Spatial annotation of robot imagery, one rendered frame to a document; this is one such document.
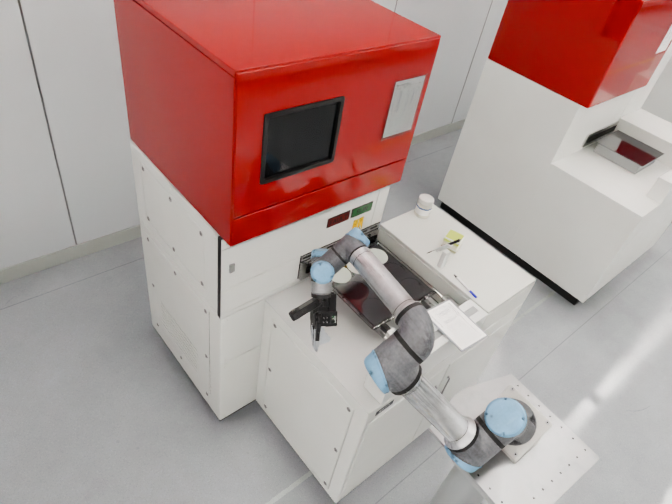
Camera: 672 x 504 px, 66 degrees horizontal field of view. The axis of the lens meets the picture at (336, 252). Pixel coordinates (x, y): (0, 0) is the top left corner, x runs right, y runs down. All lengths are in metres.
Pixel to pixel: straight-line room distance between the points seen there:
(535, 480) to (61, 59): 2.68
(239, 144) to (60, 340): 1.92
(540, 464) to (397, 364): 0.72
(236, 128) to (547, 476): 1.47
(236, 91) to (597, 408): 2.72
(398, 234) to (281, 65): 1.09
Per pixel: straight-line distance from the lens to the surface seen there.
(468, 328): 2.01
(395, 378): 1.49
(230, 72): 1.41
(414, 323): 1.47
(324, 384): 2.00
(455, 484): 2.24
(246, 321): 2.15
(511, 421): 1.71
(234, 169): 1.54
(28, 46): 2.87
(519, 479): 1.92
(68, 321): 3.22
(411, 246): 2.27
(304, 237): 2.01
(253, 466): 2.63
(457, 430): 1.67
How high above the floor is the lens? 2.38
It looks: 41 degrees down
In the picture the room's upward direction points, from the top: 12 degrees clockwise
